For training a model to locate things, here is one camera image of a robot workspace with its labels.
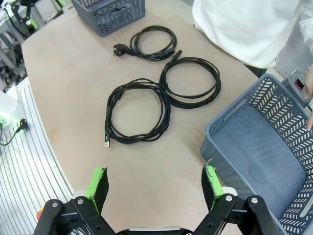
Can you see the person in white sweatshirt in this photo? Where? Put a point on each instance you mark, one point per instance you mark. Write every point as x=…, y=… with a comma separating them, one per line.
x=244, y=29

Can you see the white slotted base plate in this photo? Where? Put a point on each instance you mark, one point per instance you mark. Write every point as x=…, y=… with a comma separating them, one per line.
x=36, y=171

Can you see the person left hand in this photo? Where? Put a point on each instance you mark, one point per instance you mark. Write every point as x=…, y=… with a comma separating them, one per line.
x=310, y=90

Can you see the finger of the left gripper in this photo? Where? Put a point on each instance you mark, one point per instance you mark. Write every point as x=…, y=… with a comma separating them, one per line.
x=33, y=24
x=7, y=11

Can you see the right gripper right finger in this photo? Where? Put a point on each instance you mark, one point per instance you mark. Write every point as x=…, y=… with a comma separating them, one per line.
x=212, y=186

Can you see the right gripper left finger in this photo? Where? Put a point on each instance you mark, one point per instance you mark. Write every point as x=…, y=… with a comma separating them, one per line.
x=97, y=191

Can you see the grey-blue plastic lattice basket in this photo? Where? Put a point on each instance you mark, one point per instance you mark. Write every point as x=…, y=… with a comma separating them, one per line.
x=256, y=147
x=110, y=24

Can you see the device with pink screen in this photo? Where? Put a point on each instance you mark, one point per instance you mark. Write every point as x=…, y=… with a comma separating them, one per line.
x=298, y=84

